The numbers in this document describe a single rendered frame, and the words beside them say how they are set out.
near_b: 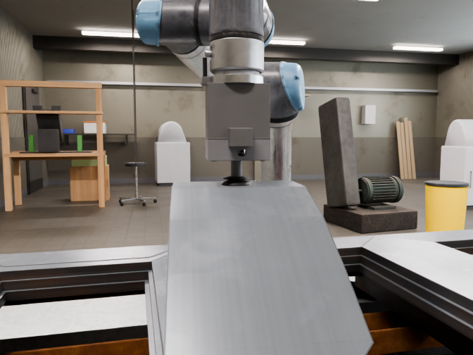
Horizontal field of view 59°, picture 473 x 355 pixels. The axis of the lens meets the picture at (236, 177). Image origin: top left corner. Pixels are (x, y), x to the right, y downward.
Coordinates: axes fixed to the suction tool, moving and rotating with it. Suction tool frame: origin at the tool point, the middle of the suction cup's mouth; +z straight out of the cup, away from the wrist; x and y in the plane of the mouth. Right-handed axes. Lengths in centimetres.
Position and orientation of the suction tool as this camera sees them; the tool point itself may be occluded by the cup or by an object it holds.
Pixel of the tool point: (236, 192)
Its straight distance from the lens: 59.8
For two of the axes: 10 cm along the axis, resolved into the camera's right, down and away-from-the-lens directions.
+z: 0.0, 9.9, 1.0
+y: 9.9, -0.1, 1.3
